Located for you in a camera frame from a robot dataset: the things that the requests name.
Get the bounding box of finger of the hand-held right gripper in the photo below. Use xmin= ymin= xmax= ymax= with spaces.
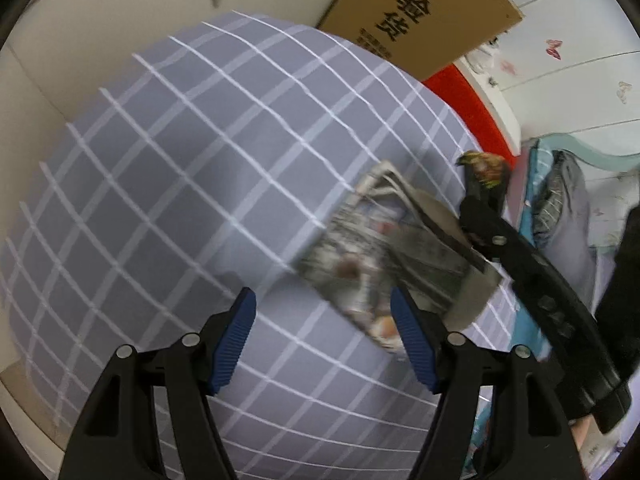
xmin=457 ymin=167 xmax=598 ymax=358

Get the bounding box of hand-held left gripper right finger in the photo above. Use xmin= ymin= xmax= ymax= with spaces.
xmin=390 ymin=286 xmax=586 ymax=480

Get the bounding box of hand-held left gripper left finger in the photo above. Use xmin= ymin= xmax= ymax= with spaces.
xmin=65 ymin=287 xmax=257 ymax=480

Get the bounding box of green wrapper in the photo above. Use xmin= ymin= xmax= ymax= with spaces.
xmin=457 ymin=151 xmax=506 ymax=188

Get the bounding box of dark printed packet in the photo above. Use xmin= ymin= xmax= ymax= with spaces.
xmin=295 ymin=160 xmax=503 ymax=357

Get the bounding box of person's right forearm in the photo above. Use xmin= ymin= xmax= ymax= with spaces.
xmin=570 ymin=417 xmax=601 ymax=456

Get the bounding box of blue checked pillow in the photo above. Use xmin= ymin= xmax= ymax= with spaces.
xmin=527 ymin=141 xmax=556 ymax=197

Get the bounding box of grey duvet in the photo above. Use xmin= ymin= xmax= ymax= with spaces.
xmin=532 ymin=152 xmax=598 ymax=306

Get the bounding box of white bench top board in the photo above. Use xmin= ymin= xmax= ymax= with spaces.
xmin=452 ymin=47 xmax=522 ymax=153

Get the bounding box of red storage bench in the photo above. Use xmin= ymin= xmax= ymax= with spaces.
xmin=422 ymin=57 xmax=521 ymax=161

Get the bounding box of teal white bunk bed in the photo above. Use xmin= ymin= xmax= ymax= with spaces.
xmin=520 ymin=132 xmax=640 ymax=176

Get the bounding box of white plastic bag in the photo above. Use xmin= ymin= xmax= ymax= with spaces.
xmin=467 ymin=40 xmax=501 ymax=73

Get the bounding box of table with checked cloth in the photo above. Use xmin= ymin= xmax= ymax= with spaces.
xmin=0 ymin=10 xmax=516 ymax=480

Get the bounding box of large printed cardboard box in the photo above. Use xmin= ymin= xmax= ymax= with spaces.
xmin=317 ymin=0 xmax=525 ymax=81

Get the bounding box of white wardrobe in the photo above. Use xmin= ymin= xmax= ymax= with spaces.
xmin=492 ymin=0 xmax=640 ymax=146

